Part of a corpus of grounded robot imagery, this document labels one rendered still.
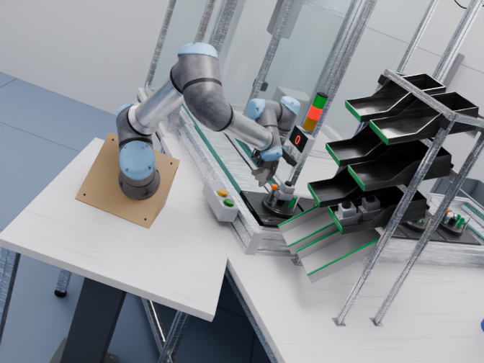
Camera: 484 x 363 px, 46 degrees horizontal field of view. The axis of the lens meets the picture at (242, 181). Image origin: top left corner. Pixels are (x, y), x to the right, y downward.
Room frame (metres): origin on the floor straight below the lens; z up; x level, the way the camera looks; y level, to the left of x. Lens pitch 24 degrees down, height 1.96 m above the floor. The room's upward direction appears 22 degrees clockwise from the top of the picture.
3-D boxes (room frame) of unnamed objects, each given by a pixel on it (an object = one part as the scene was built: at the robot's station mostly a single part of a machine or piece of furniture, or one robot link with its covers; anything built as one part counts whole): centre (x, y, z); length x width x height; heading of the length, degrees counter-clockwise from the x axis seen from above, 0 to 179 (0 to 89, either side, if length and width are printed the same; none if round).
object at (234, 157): (2.33, -0.03, 0.91); 0.84 x 0.28 x 0.10; 32
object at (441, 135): (1.82, -0.47, 1.26); 0.36 x 0.21 x 0.80; 32
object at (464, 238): (2.59, -1.01, 1.01); 0.24 x 0.24 x 0.13; 32
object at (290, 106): (1.99, -0.05, 1.37); 0.09 x 0.08 x 0.11; 128
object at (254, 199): (2.07, -0.17, 0.96); 0.24 x 0.24 x 0.02; 32
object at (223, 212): (2.02, 0.05, 0.93); 0.21 x 0.07 x 0.06; 32
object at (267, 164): (1.99, -0.05, 1.21); 0.09 x 0.08 x 0.12; 122
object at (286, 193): (2.07, -0.18, 1.06); 0.08 x 0.04 x 0.07; 122
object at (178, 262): (1.86, 0.30, 0.84); 0.90 x 0.70 x 0.03; 3
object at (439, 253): (2.32, -0.58, 0.91); 1.24 x 0.33 x 0.10; 122
